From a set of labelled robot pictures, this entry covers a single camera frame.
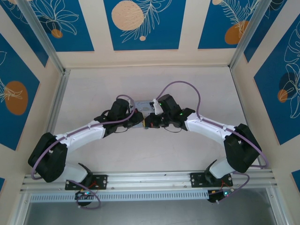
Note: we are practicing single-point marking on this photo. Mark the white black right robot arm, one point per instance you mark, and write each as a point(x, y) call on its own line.
point(239, 150)

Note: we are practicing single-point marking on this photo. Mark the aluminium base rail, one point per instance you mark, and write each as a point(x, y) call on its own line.
point(150, 179)

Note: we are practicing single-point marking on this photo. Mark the aluminium frame post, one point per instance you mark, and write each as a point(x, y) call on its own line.
point(250, 35)
point(20, 211)
point(277, 206)
point(43, 38)

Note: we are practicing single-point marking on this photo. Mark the aluminium table side rail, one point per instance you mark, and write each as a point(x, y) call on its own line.
point(61, 89)
point(239, 93)

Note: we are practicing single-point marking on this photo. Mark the grey metal panel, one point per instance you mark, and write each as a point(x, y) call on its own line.
point(150, 214)

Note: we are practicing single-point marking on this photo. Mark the blue cartoon tin box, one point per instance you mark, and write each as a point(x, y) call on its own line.
point(143, 106)

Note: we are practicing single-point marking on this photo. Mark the blue floral wall poster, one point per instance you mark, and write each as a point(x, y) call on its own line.
point(257, 35)
point(296, 178)
point(211, 23)
point(2, 185)
point(276, 105)
point(14, 70)
point(164, 35)
point(21, 23)
point(77, 28)

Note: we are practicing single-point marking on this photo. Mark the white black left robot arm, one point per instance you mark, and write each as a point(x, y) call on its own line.
point(49, 161)

